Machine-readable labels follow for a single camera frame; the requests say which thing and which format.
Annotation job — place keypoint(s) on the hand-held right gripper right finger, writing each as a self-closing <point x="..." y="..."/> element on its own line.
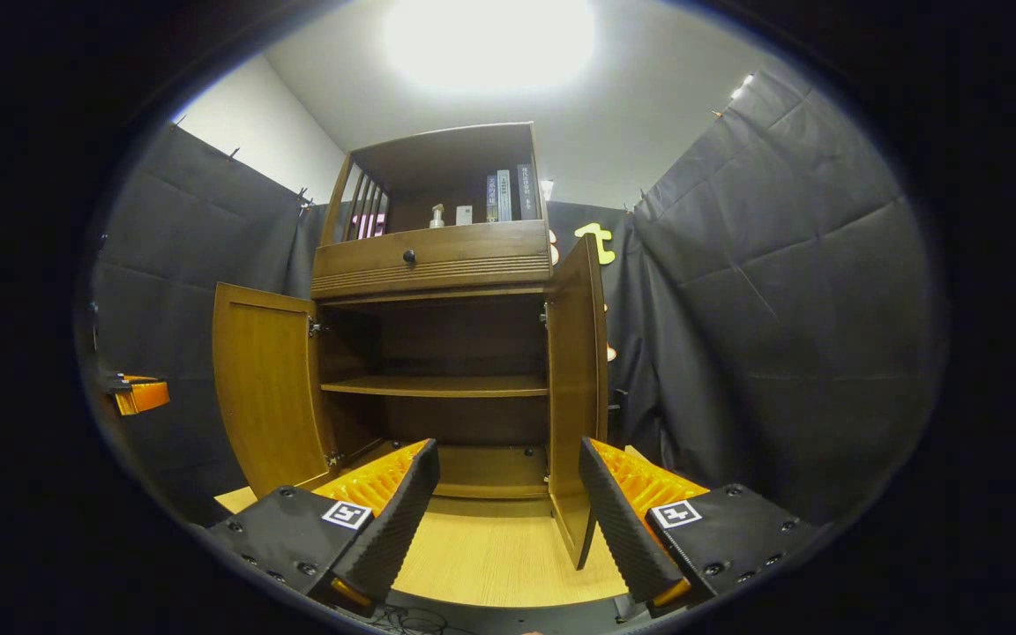
<point x="623" y="529"/>

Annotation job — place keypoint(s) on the small pump bottle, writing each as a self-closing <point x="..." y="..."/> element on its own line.
<point x="437" y="218"/>

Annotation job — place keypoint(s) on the black backdrop cloth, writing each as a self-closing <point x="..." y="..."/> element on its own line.
<point x="781" y="309"/>

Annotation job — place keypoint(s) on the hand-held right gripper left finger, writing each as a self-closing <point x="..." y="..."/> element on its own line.
<point x="398" y="529"/>

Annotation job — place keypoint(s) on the wooden shoe cabinet door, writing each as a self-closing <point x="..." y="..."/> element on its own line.
<point x="265" y="388"/>
<point x="574" y="397"/>

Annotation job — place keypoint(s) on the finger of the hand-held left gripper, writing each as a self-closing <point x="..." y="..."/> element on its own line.
<point x="145" y="397"/>

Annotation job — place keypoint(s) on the large ceiling light panel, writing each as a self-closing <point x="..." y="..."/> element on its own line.
<point x="490" y="44"/>

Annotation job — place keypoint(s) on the wooden double-door shoe cabinet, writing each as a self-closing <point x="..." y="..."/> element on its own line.
<point x="473" y="251"/>

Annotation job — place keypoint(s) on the small white box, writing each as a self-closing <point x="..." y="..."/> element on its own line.
<point x="464" y="215"/>

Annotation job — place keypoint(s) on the small ceiling light panel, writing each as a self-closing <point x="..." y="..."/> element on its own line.
<point x="547" y="190"/>

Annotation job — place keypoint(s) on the dark blue book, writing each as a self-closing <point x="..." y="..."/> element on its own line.
<point x="491" y="198"/>

